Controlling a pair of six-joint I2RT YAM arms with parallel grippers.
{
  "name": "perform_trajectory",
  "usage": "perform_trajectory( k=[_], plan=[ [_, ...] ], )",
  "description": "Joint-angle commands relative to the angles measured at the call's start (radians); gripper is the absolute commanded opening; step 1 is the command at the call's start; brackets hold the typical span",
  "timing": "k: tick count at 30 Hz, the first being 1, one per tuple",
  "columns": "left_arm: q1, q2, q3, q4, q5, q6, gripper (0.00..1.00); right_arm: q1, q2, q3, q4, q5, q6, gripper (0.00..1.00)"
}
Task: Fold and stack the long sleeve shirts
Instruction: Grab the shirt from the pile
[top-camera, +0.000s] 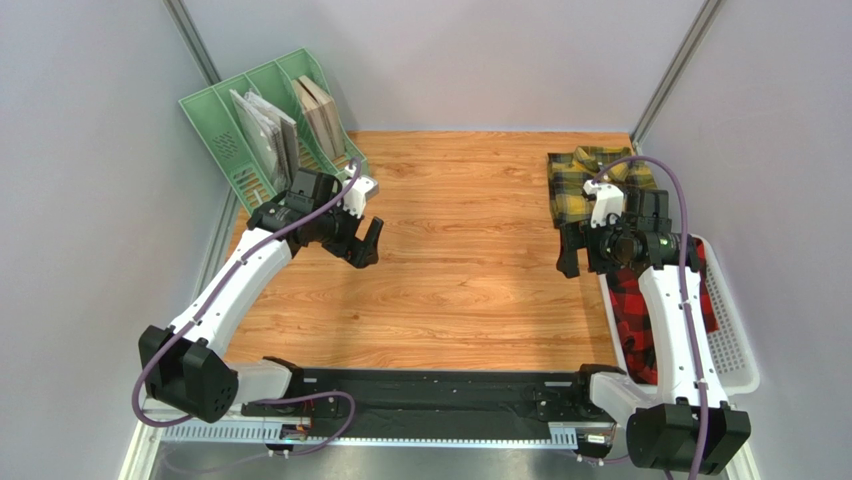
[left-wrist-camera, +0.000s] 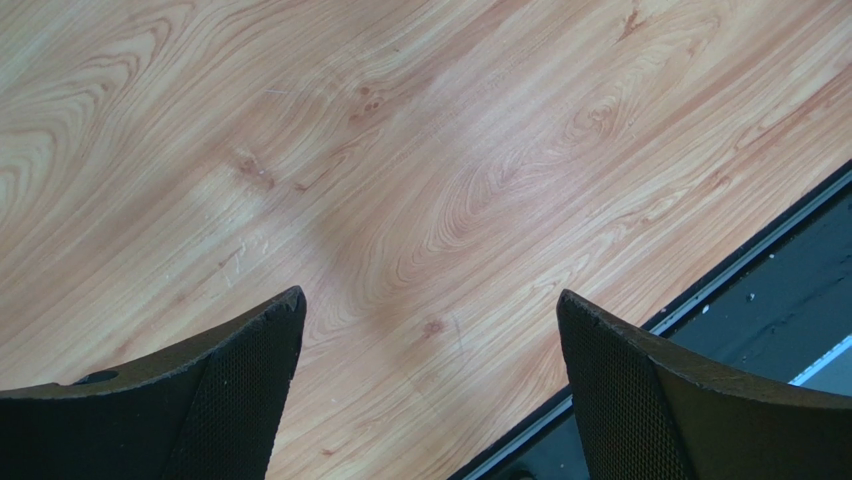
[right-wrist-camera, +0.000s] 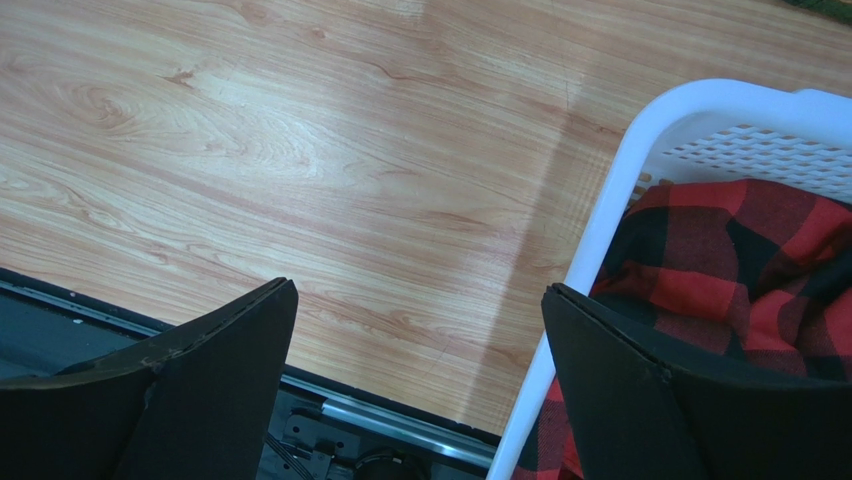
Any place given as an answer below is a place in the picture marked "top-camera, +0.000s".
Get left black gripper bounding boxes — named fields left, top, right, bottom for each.
left=312, top=193, right=382, bottom=268

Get red black plaid shirt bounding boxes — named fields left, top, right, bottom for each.
left=606, top=237, right=719, bottom=385

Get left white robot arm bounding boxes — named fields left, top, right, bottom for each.
left=131, top=160, right=383, bottom=428

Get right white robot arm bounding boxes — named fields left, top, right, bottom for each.
left=556, top=180, right=751, bottom=478

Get yellow plaid folded shirt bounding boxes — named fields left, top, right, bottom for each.
left=547, top=146, right=657, bottom=228

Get brown books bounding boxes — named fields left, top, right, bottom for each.
left=291, top=75, right=346, bottom=161

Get grey spiral notebooks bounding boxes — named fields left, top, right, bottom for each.
left=229, top=89, right=301, bottom=193

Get green file organizer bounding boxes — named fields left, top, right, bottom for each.
left=179, top=48, right=364, bottom=211

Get white plastic basket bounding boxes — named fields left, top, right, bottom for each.
left=598, top=236, right=760, bottom=396

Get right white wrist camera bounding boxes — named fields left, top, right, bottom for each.
left=583, top=180, right=625, bottom=229

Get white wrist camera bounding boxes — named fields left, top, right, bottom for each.
left=342, top=166, right=380, bottom=219
left=583, top=180, right=625, bottom=229

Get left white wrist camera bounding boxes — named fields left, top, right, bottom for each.
left=342, top=166, right=380, bottom=219

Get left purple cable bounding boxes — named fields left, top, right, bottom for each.
left=131, top=158, right=364, bottom=429

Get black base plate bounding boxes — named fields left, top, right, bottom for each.
left=241, top=368, right=615, bottom=442

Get aluminium frame rail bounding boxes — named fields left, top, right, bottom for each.
left=119, top=392, right=760, bottom=480

